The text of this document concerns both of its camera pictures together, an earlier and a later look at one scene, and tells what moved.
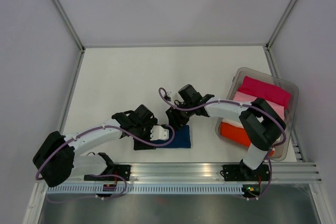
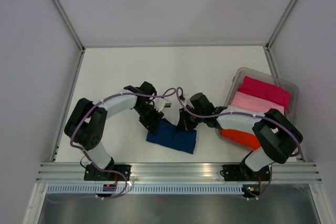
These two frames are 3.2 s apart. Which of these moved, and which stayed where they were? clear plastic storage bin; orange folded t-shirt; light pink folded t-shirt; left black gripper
Moved: left black gripper
Stayed: light pink folded t-shirt; orange folded t-shirt; clear plastic storage bin
